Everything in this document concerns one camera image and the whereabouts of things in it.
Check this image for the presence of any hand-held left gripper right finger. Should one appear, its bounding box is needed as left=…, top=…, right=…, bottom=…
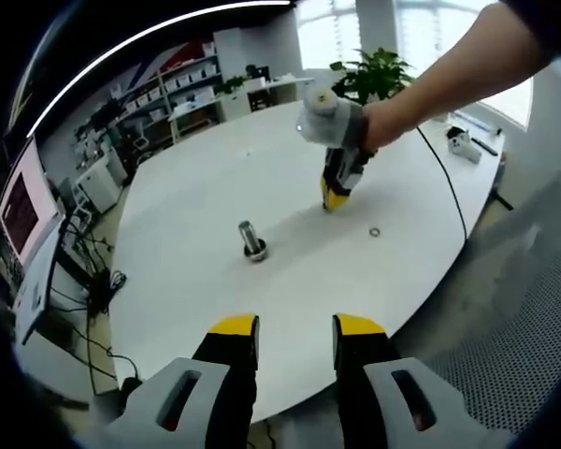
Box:
left=331, top=312, right=515, bottom=449

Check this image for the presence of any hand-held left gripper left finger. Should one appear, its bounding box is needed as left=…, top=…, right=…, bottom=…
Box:
left=103, top=312, right=261, bottom=449

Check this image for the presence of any large steel threaded stud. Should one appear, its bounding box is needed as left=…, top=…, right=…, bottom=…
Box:
left=237, top=220, right=271, bottom=264

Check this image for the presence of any black small device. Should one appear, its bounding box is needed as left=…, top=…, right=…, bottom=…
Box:
left=119, top=375, right=145, bottom=398

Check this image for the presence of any green potted plant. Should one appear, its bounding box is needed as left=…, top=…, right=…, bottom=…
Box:
left=329, top=46, right=416, bottom=107

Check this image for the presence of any white small device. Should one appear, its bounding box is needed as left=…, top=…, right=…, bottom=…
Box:
left=446, top=126, right=482, bottom=164

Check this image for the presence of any white background desk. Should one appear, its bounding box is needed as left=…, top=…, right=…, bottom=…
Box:
left=167, top=75, right=315, bottom=139

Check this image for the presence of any small green plant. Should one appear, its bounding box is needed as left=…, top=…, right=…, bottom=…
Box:
left=213, top=75, right=245, bottom=95

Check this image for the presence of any black remote control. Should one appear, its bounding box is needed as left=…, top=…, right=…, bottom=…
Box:
left=471, top=138, right=499, bottom=156

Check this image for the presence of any white storage shelving unit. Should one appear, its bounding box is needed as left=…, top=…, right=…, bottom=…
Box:
left=116, top=40, right=223, bottom=141

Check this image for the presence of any grey mesh chair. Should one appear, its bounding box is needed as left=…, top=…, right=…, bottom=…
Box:
left=392, top=171, right=561, bottom=436

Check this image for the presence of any white side desk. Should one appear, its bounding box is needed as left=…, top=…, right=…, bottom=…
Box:
left=11, top=219, right=66, bottom=346

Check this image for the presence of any long ceiling light strip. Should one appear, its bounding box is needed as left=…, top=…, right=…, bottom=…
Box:
left=27, top=1, right=295, bottom=138

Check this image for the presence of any white floor cabinet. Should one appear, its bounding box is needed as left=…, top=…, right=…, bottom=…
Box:
left=76, top=156, right=122, bottom=215

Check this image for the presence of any computer monitor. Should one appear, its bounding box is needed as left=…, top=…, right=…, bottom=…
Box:
left=0, top=138, right=65, bottom=268

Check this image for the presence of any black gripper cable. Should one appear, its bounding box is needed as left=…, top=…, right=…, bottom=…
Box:
left=414, top=124, right=469, bottom=245

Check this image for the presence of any black cable bundle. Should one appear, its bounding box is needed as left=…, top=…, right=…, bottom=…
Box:
left=50, top=219, right=144, bottom=398

